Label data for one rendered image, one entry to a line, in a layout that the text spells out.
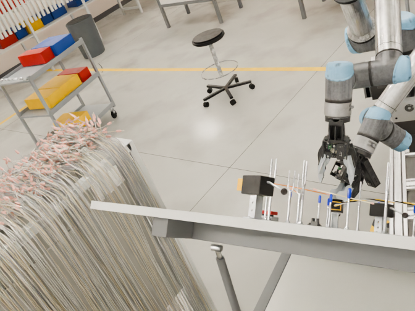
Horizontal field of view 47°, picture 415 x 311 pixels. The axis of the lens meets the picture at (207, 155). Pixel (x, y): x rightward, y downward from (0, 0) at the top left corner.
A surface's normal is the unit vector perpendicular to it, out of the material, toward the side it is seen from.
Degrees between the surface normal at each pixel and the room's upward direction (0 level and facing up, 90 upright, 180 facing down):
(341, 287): 0
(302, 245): 43
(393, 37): 38
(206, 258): 0
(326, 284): 0
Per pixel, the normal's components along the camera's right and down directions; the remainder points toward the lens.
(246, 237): -0.55, -0.17
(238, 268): -0.32, -0.79
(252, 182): -0.79, -0.16
